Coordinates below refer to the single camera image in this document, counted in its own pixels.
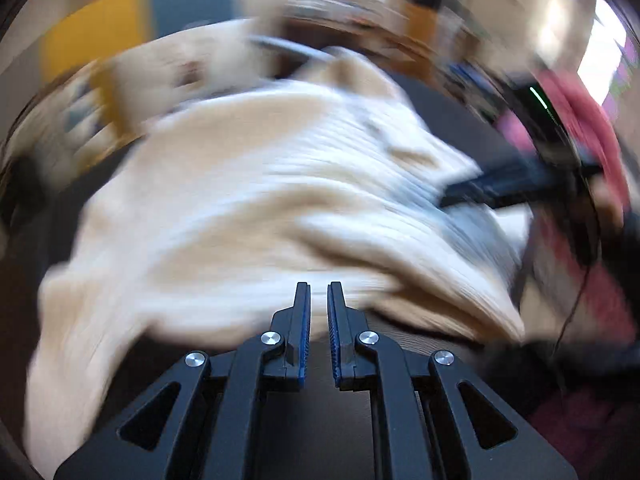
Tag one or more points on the pink bed blanket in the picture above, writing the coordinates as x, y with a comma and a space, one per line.
585, 110

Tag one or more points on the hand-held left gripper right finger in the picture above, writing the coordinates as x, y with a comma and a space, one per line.
334, 345

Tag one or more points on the grey yellow blue sofa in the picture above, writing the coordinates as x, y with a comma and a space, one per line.
100, 35

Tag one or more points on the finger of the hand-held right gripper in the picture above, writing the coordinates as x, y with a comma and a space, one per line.
500, 185

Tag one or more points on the dark grey cloth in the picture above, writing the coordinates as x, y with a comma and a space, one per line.
525, 365

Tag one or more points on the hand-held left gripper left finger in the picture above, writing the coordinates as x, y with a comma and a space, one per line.
303, 340

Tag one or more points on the white knit sweater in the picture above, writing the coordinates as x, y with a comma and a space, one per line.
250, 200

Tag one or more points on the maroon fleece clothing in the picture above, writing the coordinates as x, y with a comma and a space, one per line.
590, 425

